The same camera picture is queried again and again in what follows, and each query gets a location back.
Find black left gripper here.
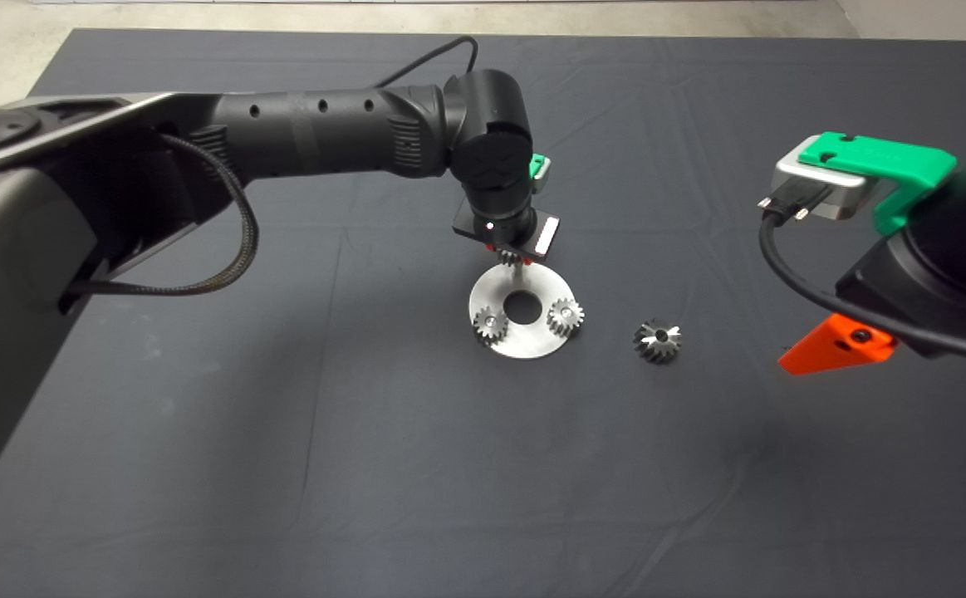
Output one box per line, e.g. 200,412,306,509
451,203,561,268

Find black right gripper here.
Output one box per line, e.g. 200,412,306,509
777,248,966,376

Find large steel gear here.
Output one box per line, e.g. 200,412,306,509
633,318,684,365

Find round metal plate with hole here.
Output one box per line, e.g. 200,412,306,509
468,262,576,360

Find dark grey table cloth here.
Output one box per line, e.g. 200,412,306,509
0,27,966,598

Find black right camera cable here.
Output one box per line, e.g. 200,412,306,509
755,183,966,368

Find black camera cable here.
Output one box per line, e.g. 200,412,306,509
375,36,480,90
755,183,966,368

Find silver right camera box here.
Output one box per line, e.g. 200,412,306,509
772,145,878,223

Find green right camera mount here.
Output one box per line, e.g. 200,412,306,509
798,133,957,238

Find black left camera cable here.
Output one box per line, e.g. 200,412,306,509
375,36,480,90

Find black braided cable sleeve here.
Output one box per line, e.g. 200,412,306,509
59,133,261,312

